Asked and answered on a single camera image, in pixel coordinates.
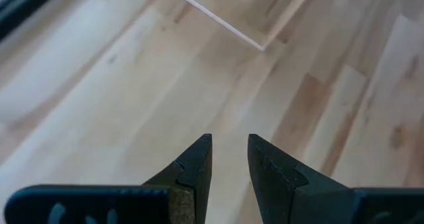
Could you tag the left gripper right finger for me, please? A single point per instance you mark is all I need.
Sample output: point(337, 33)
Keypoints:
point(314, 204)

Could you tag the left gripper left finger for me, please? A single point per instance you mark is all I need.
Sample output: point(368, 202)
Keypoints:
point(116, 204)

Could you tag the black aluminium rig frame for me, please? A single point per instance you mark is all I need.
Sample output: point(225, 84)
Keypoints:
point(20, 8)

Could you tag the wooden slatted shelf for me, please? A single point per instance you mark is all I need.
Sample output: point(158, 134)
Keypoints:
point(238, 15)

